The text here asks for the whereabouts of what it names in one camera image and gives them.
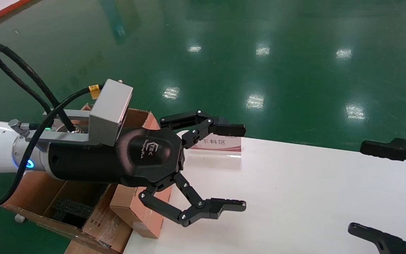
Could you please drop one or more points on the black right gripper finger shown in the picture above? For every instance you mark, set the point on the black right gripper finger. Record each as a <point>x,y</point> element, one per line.
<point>382,149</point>
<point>382,240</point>

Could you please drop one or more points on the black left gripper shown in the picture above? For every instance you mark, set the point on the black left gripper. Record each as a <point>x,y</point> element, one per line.
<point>146,155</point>

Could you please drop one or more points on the large open cardboard box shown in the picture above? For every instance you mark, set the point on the large open cardboard box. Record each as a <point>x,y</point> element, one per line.
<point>34,190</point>

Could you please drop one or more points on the black foam block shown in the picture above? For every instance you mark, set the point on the black foam block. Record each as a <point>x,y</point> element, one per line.
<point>72,210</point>

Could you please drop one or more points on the small white floor foot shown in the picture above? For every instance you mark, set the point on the small white floor foot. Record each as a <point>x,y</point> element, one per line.
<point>19,218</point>

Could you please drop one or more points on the acrylic sign with Chinese text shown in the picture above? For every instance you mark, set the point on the acrylic sign with Chinese text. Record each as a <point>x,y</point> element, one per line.
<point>224,146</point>

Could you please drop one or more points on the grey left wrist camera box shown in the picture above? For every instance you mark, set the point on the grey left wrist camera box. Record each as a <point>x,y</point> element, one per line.
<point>111,106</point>

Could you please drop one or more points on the small cardboard box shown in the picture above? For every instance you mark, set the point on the small cardboard box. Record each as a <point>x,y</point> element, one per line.
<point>136,215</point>

